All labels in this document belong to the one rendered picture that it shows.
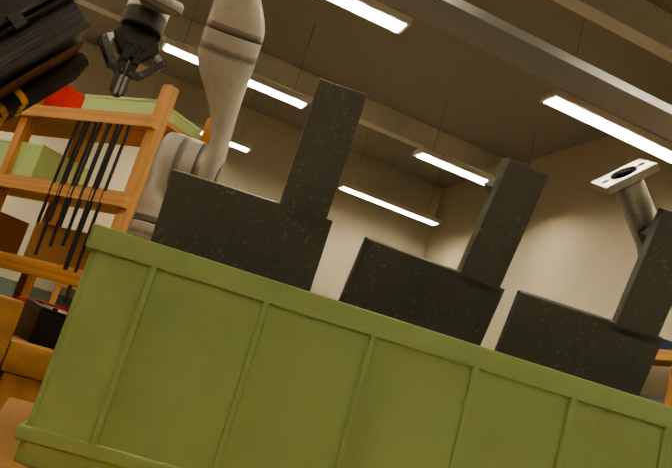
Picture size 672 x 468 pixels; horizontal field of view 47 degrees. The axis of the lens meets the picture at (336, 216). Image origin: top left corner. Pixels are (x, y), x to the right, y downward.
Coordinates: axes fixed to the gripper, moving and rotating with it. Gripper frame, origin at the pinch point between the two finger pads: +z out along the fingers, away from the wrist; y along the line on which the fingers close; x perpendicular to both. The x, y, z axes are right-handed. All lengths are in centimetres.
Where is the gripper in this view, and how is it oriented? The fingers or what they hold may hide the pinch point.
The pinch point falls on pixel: (119, 86)
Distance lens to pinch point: 139.9
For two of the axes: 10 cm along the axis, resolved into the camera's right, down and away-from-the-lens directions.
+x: 4.9, -0.8, -8.7
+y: -8.3, -3.5, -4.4
